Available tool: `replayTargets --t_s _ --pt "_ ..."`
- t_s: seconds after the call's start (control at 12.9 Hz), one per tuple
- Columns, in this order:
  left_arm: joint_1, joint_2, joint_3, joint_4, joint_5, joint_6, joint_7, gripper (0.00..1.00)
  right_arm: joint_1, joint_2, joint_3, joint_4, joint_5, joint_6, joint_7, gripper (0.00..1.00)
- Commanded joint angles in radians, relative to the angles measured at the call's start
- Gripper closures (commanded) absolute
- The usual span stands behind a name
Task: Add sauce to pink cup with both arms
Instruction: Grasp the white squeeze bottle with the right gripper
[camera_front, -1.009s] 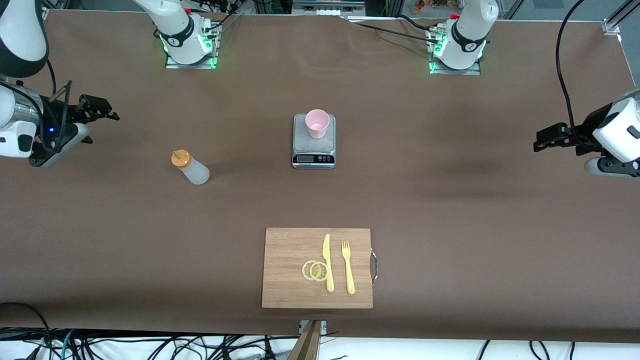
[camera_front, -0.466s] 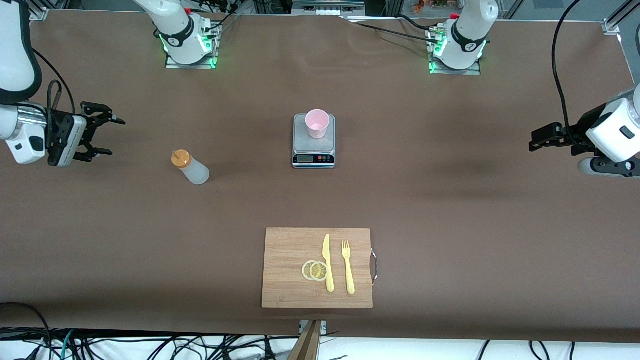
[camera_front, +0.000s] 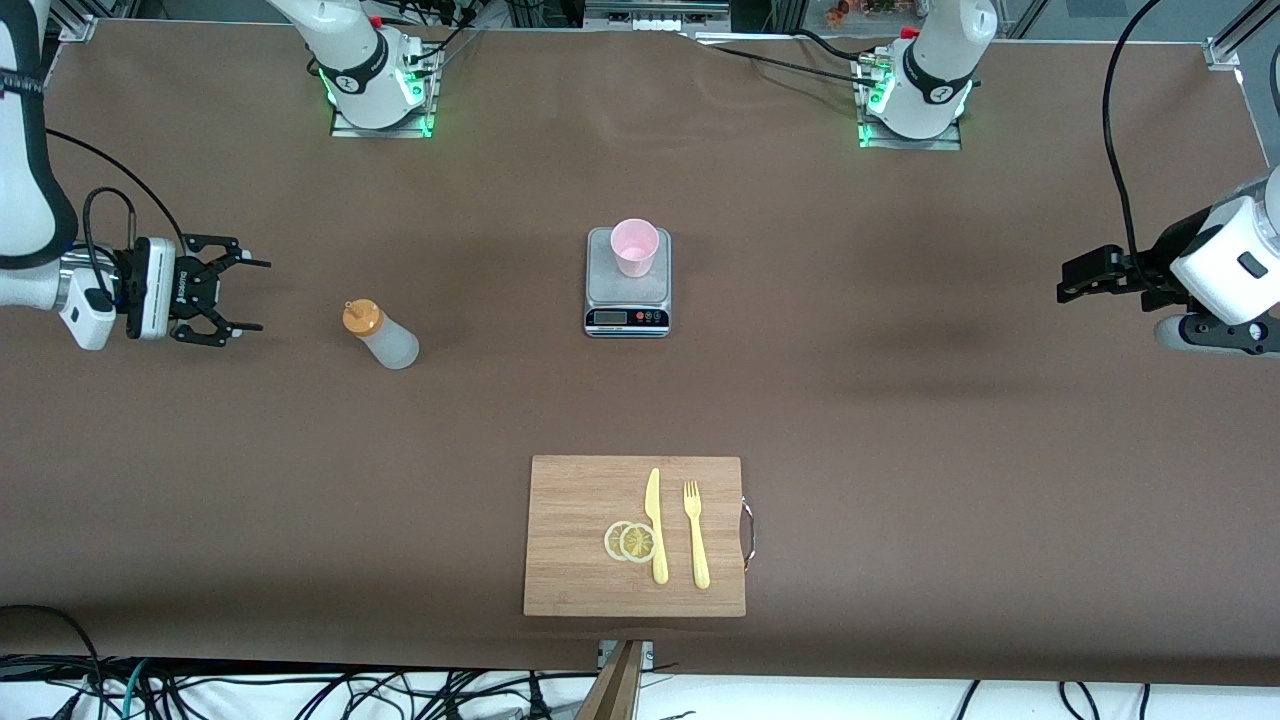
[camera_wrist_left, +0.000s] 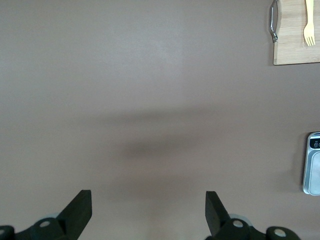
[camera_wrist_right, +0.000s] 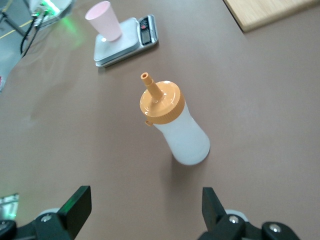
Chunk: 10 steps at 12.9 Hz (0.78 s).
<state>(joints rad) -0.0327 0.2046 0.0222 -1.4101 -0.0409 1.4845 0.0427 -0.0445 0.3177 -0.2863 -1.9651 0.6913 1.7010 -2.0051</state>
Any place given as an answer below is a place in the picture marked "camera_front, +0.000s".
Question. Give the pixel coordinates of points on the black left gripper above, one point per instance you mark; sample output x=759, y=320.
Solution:
x=1150, y=270

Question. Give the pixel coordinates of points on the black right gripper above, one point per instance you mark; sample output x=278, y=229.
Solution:
x=187, y=290

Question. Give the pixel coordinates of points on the clear sauce bottle orange cap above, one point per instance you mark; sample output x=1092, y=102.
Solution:
x=390, y=345

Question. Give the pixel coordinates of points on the pink plastic cup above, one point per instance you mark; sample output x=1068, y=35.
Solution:
x=635, y=245

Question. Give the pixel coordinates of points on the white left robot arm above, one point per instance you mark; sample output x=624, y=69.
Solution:
x=930, y=70

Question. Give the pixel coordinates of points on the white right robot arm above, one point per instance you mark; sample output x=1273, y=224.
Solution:
x=20, y=170

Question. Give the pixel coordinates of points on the brown table cover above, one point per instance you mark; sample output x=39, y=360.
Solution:
x=300, y=500

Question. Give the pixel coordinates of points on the silver digital kitchen scale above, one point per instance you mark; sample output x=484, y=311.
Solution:
x=628, y=300

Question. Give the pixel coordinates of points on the wooden cutting board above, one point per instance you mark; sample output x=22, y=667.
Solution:
x=580, y=540

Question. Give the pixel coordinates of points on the lemon slice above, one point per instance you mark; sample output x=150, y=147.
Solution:
x=638, y=543
x=612, y=541

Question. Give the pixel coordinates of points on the yellow plastic fork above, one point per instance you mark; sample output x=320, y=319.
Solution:
x=697, y=540

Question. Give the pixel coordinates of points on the yellow plastic knife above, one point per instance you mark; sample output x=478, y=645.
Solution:
x=656, y=530

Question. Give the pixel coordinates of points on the white power strip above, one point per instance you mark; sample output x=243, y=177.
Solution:
x=650, y=23

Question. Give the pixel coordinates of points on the aluminium frame corner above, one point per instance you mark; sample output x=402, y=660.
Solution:
x=78, y=25
x=1222, y=50

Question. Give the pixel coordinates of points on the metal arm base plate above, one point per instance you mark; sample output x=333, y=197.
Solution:
x=420, y=100
x=870, y=135

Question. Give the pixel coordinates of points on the wooden post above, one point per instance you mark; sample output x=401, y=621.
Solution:
x=615, y=690

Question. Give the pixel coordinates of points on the small metal bracket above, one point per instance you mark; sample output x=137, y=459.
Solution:
x=648, y=655

